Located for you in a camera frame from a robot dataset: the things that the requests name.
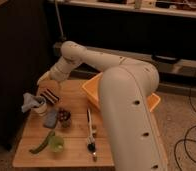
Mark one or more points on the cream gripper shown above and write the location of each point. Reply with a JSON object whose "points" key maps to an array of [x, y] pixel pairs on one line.
{"points": [[47, 77]]}

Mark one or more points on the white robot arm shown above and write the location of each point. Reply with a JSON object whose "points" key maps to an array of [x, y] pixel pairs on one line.
{"points": [[123, 89]]}

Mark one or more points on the yellow plastic tray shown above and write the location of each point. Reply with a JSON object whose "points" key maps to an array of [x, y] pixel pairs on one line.
{"points": [[90, 87]]}

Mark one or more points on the striped dark sponge block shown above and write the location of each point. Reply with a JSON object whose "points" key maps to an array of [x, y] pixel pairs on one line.
{"points": [[50, 96]]}

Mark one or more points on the grey metal stand pole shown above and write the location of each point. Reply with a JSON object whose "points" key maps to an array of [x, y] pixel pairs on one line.
{"points": [[62, 36]]}

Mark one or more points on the blue-grey cloth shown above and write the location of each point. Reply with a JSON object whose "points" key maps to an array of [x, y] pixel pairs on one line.
{"points": [[31, 101]]}

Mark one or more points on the white striped mug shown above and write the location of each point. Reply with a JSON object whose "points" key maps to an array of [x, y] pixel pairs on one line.
{"points": [[42, 107]]}

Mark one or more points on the wooden table top board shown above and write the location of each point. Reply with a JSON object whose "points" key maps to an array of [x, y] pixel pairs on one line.
{"points": [[75, 152]]}

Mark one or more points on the long grey shelf unit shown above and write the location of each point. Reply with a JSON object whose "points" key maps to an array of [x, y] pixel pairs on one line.
{"points": [[177, 65]]}

